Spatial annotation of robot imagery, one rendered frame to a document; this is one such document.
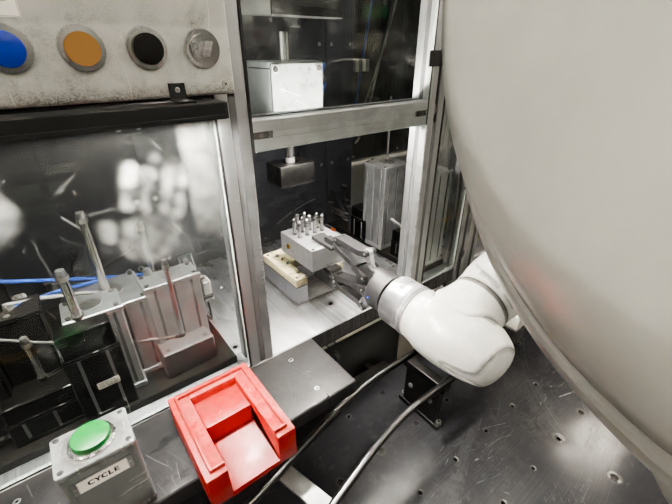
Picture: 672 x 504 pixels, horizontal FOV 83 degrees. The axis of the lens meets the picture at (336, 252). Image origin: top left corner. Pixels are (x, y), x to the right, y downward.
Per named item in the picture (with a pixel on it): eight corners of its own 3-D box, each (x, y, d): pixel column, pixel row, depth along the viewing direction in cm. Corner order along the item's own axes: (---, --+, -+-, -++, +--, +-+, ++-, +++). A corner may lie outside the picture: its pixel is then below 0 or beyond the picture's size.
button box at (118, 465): (87, 540, 45) (51, 480, 39) (78, 487, 50) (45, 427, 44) (158, 497, 49) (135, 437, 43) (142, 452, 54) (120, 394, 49)
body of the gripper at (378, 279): (405, 308, 72) (372, 286, 78) (410, 270, 67) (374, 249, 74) (376, 324, 68) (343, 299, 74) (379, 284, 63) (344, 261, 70)
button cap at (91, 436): (76, 468, 41) (70, 457, 40) (71, 441, 44) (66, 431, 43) (117, 447, 43) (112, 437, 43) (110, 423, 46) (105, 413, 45)
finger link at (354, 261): (362, 283, 70) (364, 278, 70) (328, 247, 77) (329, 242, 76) (378, 277, 73) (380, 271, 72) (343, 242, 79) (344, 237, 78)
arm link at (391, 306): (439, 281, 64) (412, 266, 68) (401, 300, 59) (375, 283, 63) (431, 323, 68) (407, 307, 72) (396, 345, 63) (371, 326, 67)
